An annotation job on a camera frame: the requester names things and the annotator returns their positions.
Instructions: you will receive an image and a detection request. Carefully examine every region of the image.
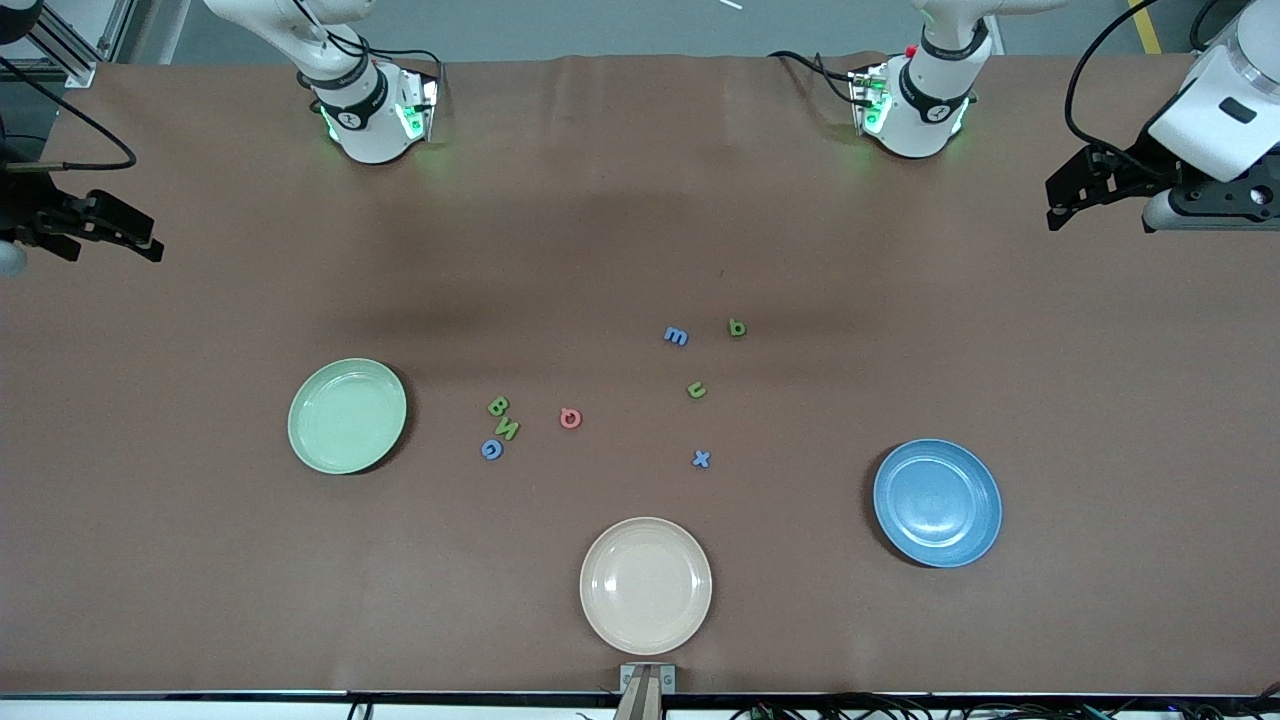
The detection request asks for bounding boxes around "brown table mat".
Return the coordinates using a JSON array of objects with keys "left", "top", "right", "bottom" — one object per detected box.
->
[{"left": 0, "top": 52, "right": 1280, "bottom": 696}]

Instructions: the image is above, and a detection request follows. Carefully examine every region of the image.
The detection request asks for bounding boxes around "beige plate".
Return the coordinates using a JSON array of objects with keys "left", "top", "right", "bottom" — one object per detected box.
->
[{"left": 580, "top": 517, "right": 713, "bottom": 656}]

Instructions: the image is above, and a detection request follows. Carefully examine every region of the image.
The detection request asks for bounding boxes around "black right arm base cable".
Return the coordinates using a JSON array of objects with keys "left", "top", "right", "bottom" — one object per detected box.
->
[{"left": 355, "top": 45, "right": 447, "bottom": 79}]

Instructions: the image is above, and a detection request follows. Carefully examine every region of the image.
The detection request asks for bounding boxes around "blue plate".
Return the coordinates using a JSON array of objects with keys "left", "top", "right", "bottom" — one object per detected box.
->
[{"left": 873, "top": 439, "right": 1003, "bottom": 569}]

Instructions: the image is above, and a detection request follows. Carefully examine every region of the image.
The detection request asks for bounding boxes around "black arm base cable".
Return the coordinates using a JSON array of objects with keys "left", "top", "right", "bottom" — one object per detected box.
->
[
  {"left": 355, "top": 45, "right": 447, "bottom": 79},
  {"left": 768, "top": 50, "right": 863, "bottom": 106}
]

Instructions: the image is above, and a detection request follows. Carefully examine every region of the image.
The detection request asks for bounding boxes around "aluminium frame profile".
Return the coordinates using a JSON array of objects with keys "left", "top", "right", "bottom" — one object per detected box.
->
[{"left": 25, "top": 0, "right": 136, "bottom": 89}]

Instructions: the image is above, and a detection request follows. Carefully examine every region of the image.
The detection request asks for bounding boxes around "black cable bundle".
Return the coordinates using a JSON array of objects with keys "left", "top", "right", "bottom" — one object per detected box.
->
[{"left": 730, "top": 693, "right": 1280, "bottom": 720}]

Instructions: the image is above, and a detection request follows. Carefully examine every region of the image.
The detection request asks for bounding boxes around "black left arm base cable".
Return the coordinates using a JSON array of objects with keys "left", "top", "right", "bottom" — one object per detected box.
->
[{"left": 768, "top": 50, "right": 863, "bottom": 106}]

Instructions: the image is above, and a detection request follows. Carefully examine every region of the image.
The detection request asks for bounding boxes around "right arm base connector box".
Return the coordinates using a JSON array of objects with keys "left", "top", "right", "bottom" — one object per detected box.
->
[{"left": 395, "top": 65, "right": 443, "bottom": 143}]

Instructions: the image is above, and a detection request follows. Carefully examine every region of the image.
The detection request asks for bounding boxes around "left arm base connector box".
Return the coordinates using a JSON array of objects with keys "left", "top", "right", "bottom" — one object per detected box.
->
[{"left": 848, "top": 65, "right": 894, "bottom": 138}]

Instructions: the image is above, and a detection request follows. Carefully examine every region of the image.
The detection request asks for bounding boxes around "green plate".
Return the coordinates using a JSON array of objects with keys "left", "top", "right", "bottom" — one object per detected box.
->
[{"left": 287, "top": 358, "right": 408, "bottom": 475}]

